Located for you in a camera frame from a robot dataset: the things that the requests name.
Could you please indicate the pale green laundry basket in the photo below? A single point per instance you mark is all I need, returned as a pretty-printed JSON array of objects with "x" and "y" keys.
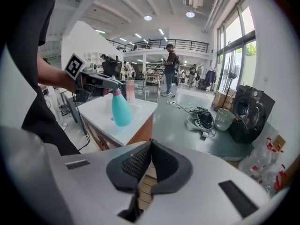
[{"x": 223, "y": 121}]

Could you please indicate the turquoise sponge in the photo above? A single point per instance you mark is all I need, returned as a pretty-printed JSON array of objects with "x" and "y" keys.
[{"x": 120, "y": 111}]

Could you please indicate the black washing machine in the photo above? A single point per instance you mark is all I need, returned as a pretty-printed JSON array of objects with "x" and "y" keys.
[{"x": 253, "y": 116}]

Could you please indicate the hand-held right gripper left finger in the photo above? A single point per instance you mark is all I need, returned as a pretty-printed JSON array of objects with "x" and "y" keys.
[{"x": 93, "y": 191}]

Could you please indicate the person's black clothing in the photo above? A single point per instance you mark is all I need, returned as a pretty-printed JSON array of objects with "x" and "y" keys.
[{"x": 35, "y": 116}]

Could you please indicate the light wooden frame chair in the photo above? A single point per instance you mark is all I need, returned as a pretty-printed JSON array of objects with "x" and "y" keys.
[{"x": 152, "y": 83}]

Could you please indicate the pink soap dispenser bottle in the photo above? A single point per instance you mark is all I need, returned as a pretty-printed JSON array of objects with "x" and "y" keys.
[{"x": 130, "y": 90}]

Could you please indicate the cardboard boxes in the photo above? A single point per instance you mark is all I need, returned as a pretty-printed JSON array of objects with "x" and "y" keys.
[{"x": 221, "y": 99}]

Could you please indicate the black balcony railing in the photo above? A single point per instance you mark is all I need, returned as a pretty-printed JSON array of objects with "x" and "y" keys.
[{"x": 164, "y": 44}]

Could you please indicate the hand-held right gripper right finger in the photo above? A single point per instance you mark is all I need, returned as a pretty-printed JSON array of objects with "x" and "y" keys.
[{"x": 199, "y": 191}]

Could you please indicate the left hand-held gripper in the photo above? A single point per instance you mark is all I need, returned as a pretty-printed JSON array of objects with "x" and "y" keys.
[{"x": 75, "y": 67}]

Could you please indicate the clothes rack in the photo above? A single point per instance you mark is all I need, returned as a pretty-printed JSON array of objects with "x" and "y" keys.
[{"x": 211, "y": 77}]

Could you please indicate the person's left forearm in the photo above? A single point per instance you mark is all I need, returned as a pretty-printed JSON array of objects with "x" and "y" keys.
[{"x": 54, "y": 76}]

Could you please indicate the black standing fan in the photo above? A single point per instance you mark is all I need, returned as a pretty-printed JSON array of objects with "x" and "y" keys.
[{"x": 230, "y": 78}]

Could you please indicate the white sink basin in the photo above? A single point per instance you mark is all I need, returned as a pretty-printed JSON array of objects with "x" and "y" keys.
[{"x": 140, "y": 111}]

